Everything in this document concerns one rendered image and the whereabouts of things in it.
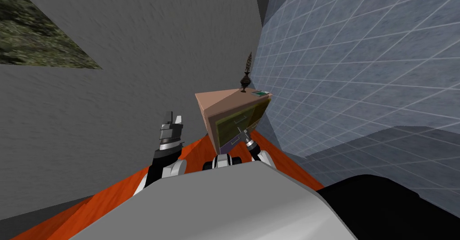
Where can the tan wooden cabinet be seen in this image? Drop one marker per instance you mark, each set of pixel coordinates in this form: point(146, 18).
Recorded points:
point(210, 105)

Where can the grey purple drawer front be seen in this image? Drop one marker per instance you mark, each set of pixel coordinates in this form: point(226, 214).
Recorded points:
point(226, 148)

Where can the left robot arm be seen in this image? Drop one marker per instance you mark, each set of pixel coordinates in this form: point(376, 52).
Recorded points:
point(160, 164)

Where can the small green book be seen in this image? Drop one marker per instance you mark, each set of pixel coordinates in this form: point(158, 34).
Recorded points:
point(261, 93)

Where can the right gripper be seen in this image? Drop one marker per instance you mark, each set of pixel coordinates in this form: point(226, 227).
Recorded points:
point(246, 135)

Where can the dark slender vase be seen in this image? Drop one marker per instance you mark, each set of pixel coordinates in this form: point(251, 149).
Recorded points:
point(245, 80)

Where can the mossy green wall picture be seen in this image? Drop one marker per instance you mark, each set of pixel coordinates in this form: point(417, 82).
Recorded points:
point(32, 31)

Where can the olive green drawer front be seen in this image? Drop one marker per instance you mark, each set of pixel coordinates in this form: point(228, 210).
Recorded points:
point(226, 128)

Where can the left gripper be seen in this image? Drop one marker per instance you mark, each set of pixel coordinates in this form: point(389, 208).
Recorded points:
point(170, 135)

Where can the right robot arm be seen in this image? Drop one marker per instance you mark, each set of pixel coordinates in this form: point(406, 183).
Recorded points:
point(381, 211)

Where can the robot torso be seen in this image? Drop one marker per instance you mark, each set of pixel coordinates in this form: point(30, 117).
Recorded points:
point(222, 204)

